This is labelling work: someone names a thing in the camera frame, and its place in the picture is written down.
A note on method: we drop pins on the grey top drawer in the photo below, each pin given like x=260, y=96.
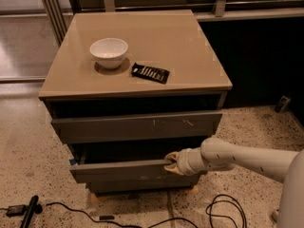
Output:
x=137, y=127

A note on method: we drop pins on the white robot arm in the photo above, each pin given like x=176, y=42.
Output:
x=283, y=166

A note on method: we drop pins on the black stick device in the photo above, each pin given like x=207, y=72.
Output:
x=34, y=207

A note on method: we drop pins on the grey three-drawer cabinet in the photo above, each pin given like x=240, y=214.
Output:
x=78, y=87

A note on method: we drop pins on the grey drawer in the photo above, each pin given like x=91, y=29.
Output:
x=171, y=181
x=126, y=161
x=137, y=127

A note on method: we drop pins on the small dark floor box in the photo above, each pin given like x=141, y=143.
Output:
x=282, y=104

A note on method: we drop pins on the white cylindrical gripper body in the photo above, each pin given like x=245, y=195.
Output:
x=184, y=162

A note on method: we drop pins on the metal railing frame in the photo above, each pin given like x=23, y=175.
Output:
x=204, y=10

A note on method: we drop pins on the black snack packet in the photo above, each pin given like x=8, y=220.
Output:
x=150, y=73

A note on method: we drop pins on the grey bottom drawer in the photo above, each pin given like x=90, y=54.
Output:
x=171, y=181

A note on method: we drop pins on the white ceramic bowl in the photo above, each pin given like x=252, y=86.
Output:
x=109, y=52

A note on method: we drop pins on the black power adapter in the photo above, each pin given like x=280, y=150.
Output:
x=16, y=210

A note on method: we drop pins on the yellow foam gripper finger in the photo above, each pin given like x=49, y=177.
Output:
x=173, y=156
x=173, y=169

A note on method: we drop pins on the white power strip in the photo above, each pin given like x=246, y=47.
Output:
x=275, y=215

